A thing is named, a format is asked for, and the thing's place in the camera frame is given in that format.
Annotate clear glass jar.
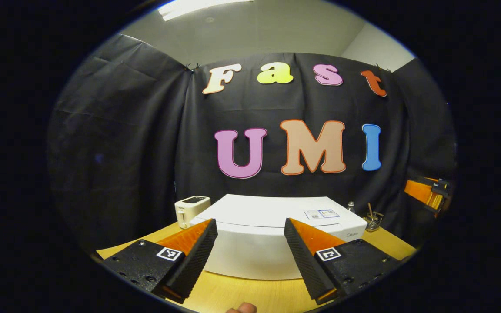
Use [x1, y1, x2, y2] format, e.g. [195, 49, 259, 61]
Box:
[365, 212, 384, 232]

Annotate white microwave oven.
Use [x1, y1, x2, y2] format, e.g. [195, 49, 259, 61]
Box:
[190, 194, 368, 280]

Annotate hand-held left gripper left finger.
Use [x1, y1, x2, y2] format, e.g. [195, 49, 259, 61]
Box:
[103, 218, 218, 304]

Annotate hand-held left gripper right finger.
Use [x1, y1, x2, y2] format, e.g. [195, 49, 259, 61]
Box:
[284, 217, 403, 305]

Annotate white toaster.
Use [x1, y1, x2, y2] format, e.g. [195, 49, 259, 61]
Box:
[174, 196, 211, 230]

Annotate black backdrop cloth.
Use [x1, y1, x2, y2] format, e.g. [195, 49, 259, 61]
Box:
[47, 34, 457, 253]

